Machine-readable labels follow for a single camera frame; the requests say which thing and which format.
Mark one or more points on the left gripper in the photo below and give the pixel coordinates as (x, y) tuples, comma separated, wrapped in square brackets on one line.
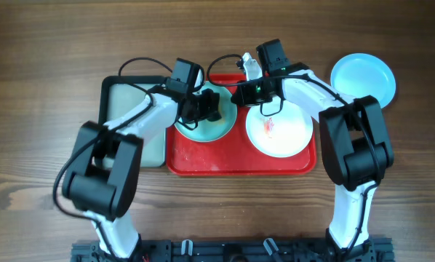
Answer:
[(206, 105)]

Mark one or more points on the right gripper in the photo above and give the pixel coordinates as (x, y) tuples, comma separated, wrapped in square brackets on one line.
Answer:
[(244, 96)]

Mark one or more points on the light blue plate bottom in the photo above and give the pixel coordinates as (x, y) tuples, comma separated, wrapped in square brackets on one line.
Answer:
[(206, 130)]

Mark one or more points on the light blue plate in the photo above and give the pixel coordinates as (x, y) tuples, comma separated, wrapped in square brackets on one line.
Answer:
[(206, 130), (361, 74)]

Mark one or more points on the light blue plate top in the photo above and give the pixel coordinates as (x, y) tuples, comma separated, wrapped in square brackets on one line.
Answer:
[(361, 74)]

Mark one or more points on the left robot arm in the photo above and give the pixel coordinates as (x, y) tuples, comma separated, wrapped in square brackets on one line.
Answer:
[(101, 176)]

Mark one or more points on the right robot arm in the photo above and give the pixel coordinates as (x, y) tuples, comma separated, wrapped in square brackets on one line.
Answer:
[(356, 149)]

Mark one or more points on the red plastic tray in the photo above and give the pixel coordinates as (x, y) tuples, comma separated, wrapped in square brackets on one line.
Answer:
[(233, 154)]

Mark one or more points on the black water tray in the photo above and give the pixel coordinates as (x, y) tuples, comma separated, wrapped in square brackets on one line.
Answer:
[(117, 98)]

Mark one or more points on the white plate with stain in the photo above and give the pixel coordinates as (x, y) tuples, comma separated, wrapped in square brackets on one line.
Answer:
[(282, 135)]

